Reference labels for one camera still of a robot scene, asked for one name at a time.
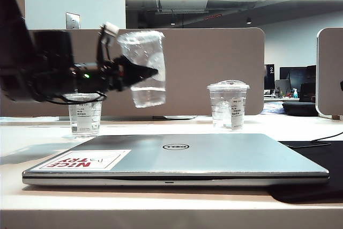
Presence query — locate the metal wall switch plate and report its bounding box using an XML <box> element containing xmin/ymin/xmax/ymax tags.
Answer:
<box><xmin>65</xmin><ymin>12</ymin><xmax>81</xmax><ymax>29</ymax></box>

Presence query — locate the tall clear plastic coffee cup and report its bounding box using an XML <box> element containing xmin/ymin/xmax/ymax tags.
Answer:
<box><xmin>117</xmin><ymin>30</ymin><xmax>167</xmax><ymax>109</ymax></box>

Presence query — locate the thin black desk cable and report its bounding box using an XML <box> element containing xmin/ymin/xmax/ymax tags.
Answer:
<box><xmin>310</xmin><ymin>131</ymin><xmax>343</xmax><ymax>142</ymax></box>

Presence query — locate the brown desk divider panel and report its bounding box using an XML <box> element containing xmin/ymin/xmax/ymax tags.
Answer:
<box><xmin>26</xmin><ymin>27</ymin><xmax>265</xmax><ymax>119</ymax></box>

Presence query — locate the black mouse pad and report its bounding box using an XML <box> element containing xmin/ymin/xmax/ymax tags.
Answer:
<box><xmin>267</xmin><ymin>140</ymin><xmax>343</xmax><ymax>204</ymax></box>

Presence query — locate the black sign with numeral two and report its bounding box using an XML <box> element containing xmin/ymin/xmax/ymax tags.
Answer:
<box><xmin>264</xmin><ymin>64</ymin><xmax>275</xmax><ymax>91</ymax></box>

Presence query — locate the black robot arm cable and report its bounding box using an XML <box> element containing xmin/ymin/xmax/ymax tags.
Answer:
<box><xmin>34</xmin><ymin>89</ymin><xmax>108</xmax><ymax>106</ymax></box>

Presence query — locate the small clear labelled plastic cup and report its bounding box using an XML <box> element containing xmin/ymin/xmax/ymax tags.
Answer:
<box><xmin>63</xmin><ymin>92</ymin><xmax>105</xmax><ymax>140</ymax></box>

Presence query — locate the silver Dell laptop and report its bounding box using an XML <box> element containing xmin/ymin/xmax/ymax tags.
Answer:
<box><xmin>22</xmin><ymin>133</ymin><xmax>330</xmax><ymax>187</ymax></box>

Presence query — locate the black computer monitor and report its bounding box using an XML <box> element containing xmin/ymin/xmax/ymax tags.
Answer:
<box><xmin>279</xmin><ymin>65</ymin><xmax>317</xmax><ymax>90</ymax></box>

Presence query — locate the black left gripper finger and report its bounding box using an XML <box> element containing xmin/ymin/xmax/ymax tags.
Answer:
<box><xmin>118</xmin><ymin>55</ymin><xmax>159</xmax><ymax>92</ymax></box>

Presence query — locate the white-edged brown divider panel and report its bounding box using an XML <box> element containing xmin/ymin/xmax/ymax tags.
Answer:
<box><xmin>316</xmin><ymin>27</ymin><xmax>343</xmax><ymax>119</ymax></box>

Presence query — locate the black round cushion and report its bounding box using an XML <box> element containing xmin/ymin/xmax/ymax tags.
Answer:
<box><xmin>281</xmin><ymin>101</ymin><xmax>318</xmax><ymax>117</ymax></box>

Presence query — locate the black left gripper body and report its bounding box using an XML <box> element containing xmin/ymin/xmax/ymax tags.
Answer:
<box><xmin>68</xmin><ymin>58</ymin><xmax>124</xmax><ymax>93</ymax></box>

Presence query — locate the clear domed-lid labelled cup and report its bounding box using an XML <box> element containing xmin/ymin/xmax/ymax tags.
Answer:
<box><xmin>206</xmin><ymin>79</ymin><xmax>250</xmax><ymax>131</ymax></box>

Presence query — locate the grey divider foot plate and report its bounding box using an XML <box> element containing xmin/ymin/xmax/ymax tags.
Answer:
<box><xmin>152</xmin><ymin>115</ymin><xmax>198</xmax><ymax>121</ymax></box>

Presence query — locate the black office chair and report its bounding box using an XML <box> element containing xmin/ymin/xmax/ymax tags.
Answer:
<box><xmin>299</xmin><ymin>83</ymin><xmax>317</xmax><ymax>103</ymax></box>

